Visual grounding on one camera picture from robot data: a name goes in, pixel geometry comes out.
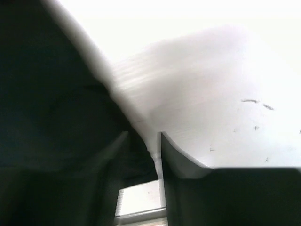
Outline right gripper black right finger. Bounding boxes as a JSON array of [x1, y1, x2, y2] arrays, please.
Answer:
[[160, 133, 301, 226]]

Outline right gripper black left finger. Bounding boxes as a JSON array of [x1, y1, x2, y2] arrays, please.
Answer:
[[0, 132, 128, 226]]

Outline black trousers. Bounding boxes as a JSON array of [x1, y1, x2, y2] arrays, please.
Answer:
[[0, 0, 158, 187]]

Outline aluminium frame rail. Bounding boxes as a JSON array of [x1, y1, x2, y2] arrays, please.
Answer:
[[114, 207, 167, 226]]

